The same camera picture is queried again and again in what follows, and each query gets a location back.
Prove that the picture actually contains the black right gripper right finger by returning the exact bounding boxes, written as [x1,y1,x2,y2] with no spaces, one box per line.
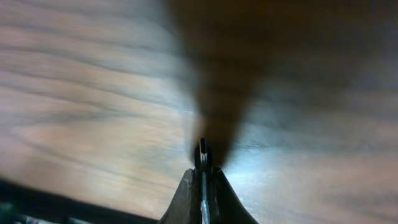
[211,167,258,224]

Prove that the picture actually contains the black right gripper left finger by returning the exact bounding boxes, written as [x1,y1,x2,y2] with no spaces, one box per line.
[158,169,201,224]

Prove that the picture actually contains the black charging cable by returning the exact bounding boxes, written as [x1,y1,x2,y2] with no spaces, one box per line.
[194,138,214,224]

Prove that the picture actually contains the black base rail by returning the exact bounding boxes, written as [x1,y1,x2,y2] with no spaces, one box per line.
[1,179,157,224]

